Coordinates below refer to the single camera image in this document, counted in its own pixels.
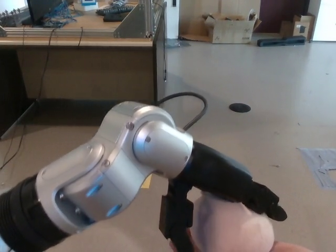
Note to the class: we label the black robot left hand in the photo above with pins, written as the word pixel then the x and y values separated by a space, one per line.
pixel 218 173

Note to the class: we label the person's bare hand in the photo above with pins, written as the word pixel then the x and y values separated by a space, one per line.
pixel 291 248

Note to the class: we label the pink plush dumpling with sunglasses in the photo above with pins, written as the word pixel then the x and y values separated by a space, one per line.
pixel 231 231

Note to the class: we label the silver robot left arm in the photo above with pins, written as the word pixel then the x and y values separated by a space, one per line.
pixel 118 168

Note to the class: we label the black round floor cap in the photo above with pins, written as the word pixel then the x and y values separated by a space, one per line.
pixel 239 107

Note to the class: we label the yellow paper sheet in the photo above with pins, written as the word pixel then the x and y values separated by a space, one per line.
pixel 147 182

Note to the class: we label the grey tape patch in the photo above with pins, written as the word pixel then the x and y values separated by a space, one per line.
pixel 309 157

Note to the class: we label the flat cardboard sheet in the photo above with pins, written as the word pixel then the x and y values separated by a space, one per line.
pixel 194 37

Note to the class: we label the large open cardboard box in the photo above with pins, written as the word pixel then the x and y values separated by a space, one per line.
pixel 231 32

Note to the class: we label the small cardboard box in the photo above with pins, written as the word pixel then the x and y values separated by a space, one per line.
pixel 296 29

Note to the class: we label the wooden desk with dark sides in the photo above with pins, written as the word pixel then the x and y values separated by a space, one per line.
pixel 84 71

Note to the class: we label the black flat device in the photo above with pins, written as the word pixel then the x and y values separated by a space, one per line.
pixel 114 18

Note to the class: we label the white door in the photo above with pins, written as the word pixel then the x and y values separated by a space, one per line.
pixel 325 19

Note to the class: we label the black keyboard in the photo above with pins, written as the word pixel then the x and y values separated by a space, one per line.
pixel 115 10

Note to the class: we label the white box with fiducial tag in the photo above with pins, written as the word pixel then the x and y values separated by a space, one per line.
pixel 89 5

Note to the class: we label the black computer monitor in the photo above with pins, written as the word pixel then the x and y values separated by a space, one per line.
pixel 42 9

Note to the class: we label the grey spiked metal rack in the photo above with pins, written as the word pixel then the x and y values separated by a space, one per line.
pixel 11 18

